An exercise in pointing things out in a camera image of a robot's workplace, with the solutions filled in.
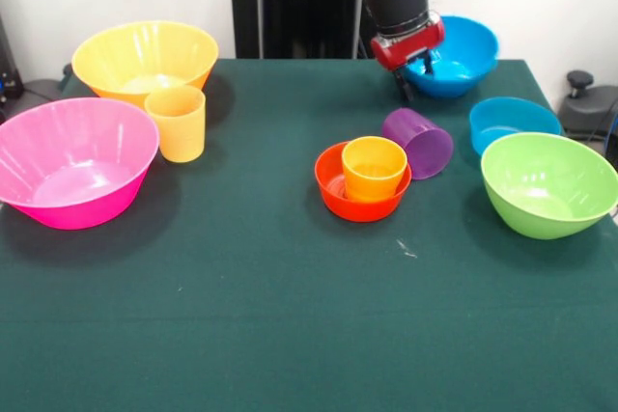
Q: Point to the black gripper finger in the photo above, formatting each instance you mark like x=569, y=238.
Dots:
x=405, y=86
x=428, y=64

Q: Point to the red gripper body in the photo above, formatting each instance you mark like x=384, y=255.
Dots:
x=408, y=47

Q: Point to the deep blue bowl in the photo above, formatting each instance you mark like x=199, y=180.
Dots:
x=463, y=79

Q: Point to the purple cup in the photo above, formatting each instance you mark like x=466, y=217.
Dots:
x=425, y=146

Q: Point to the orange cup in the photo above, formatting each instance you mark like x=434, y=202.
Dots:
x=374, y=175

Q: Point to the small red-orange bowl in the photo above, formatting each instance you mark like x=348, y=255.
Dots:
x=362, y=211

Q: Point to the shallow blue bowl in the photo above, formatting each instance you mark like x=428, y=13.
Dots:
x=512, y=115

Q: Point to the dark grey round base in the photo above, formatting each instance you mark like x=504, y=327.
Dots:
x=41, y=86
x=589, y=108

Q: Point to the lime green bowl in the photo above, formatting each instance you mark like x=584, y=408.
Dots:
x=545, y=209

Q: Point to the yellow cup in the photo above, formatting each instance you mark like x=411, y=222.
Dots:
x=176, y=132

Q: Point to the dark green table cloth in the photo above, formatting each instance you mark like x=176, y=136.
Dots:
x=289, y=310

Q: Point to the large yellow-orange bowl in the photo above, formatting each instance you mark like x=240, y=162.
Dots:
x=145, y=55

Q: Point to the pink bowl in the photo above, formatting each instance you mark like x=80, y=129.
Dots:
x=72, y=166

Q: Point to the black electronics box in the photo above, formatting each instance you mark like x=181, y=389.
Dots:
x=9, y=69

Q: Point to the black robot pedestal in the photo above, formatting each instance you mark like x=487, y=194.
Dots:
x=318, y=26

